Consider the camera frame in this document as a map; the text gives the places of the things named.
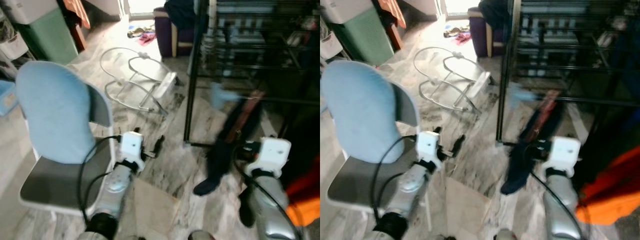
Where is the dark navy garment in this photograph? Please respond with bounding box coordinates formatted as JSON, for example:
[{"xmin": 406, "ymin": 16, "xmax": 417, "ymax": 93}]
[
  {"xmin": 192, "ymin": 97, "xmax": 266, "ymax": 197},
  {"xmin": 500, "ymin": 97, "xmax": 566, "ymax": 196}
]

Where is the light blue cloth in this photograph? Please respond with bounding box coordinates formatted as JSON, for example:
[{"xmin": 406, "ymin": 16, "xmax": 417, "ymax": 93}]
[
  {"xmin": 509, "ymin": 82, "xmax": 538, "ymax": 111},
  {"xmin": 209, "ymin": 81, "xmax": 240, "ymax": 110}
]

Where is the black clothes drying rack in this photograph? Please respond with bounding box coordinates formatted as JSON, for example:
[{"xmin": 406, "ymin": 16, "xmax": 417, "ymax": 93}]
[
  {"xmin": 182, "ymin": 0, "xmax": 321, "ymax": 148},
  {"xmin": 495, "ymin": 0, "xmax": 640, "ymax": 148}
]

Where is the orange shirt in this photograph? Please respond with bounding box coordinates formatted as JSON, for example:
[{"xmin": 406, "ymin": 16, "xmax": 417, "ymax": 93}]
[
  {"xmin": 285, "ymin": 155, "xmax": 321, "ymax": 227},
  {"xmin": 575, "ymin": 145, "xmax": 640, "ymax": 226}
]

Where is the white folding chair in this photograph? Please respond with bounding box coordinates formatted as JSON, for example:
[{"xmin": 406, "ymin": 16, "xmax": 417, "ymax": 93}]
[
  {"xmin": 325, "ymin": 60, "xmax": 433, "ymax": 231},
  {"xmin": 19, "ymin": 60, "xmax": 123, "ymax": 221}
]

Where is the light blue cushion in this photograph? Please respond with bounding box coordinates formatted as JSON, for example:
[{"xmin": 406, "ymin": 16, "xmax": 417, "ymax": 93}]
[
  {"xmin": 320, "ymin": 61, "xmax": 403, "ymax": 165},
  {"xmin": 15, "ymin": 61, "xmax": 96, "ymax": 165}
]

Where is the pink cloth pile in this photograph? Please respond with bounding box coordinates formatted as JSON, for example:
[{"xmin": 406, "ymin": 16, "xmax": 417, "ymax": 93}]
[
  {"xmin": 126, "ymin": 25, "xmax": 157, "ymax": 47},
  {"xmin": 442, "ymin": 25, "xmax": 472, "ymax": 47}
]

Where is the white basket shelf unit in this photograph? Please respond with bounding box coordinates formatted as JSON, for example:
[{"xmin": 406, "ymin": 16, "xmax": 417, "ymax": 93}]
[
  {"xmin": 320, "ymin": 20, "xmax": 343, "ymax": 61},
  {"xmin": 0, "ymin": 10, "xmax": 30, "ymax": 63}
]

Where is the dark clothes pile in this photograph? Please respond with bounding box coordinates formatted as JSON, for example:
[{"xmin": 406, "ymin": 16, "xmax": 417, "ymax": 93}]
[
  {"xmin": 164, "ymin": 0, "xmax": 201, "ymax": 31},
  {"xmin": 479, "ymin": 0, "xmax": 511, "ymax": 28}
]

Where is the green white air cooler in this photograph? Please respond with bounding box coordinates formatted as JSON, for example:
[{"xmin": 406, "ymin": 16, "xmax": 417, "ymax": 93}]
[
  {"xmin": 2, "ymin": 0, "xmax": 79, "ymax": 66},
  {"xmin": 324, "ymin": 0, "xmax": 396, "ymax": 67}
]

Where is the brown wooden cabinet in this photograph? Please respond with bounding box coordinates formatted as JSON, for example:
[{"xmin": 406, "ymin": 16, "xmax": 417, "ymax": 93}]
[
  {"xmin": 62, "ymin": 0, "xmax": 92, "ymax": 53},
  {"xmin": 377, "ymin": 0, "xmax": 407, "ymax": 51}
]

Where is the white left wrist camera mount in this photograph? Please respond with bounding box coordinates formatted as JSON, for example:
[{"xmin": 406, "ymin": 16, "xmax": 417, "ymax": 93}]
[
  {"xmin": 416, "ymin": 131, "xmax": 442, "ymax": 161},
  {"xmin": 121, "ymin": 131, "xmax": 146, "ymax": 162}
]

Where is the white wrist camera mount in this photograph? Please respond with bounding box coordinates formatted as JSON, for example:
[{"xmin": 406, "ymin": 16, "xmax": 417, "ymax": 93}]
[
  {"xmin": 416, "ymin": 131, "xmax": 442, "ymax": 161},
  {"xmin": 542, "ymin": 136, "xmax": 582, "ymax": 173},
  {"xmin": 246, "ymin": 137, "xmax": 292, "ymax": 177},
  {"xmin": 121, "ymin": 131, "xmax": 146, "ymax": 162}
]

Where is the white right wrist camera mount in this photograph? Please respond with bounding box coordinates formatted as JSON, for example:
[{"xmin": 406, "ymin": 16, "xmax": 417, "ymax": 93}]
[
  {"xmin": 246, "ymin": 137, "xmax": 292, "ymax": 177},
  {"xmin": 542, "ymin": 136, "xmax": 582, "ymax": 173}
]

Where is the white wire frame stand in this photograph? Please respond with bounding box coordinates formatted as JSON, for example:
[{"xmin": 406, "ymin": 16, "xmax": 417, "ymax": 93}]
[
  {"xmin": 413, "ymin": 46, "xmax": 493, "ymax": 117},
  {"xmin": 99, "ymin": 46, "xmax": 180, "ymax": 117}
]

